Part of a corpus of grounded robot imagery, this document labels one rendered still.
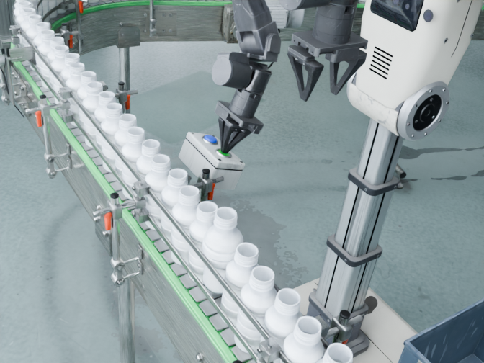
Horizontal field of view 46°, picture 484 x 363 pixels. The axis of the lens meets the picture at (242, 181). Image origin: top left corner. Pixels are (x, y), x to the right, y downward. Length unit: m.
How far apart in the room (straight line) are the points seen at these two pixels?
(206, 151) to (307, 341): 0.56
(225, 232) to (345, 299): 0.91
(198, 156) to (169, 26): 1.37
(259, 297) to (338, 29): 0.42
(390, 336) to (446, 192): 1.48
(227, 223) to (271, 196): 2.12
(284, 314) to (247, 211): 2.07
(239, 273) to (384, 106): 0.64
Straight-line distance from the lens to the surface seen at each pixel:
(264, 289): 0.92
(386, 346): 2.11
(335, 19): 0.87
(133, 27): 2.57
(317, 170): 3.35
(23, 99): 1.91
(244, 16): 1.21
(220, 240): 0.98
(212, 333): 1.05
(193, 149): 1.31
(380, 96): 1.43
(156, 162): 1.17
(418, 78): 1.38
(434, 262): 2.93
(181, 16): 2.60
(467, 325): 1.37
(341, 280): 1.79
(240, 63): 1.18
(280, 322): 0.90
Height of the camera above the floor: 1.80
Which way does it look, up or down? 35 degrees down
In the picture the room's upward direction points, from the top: 7 degrees clockwise
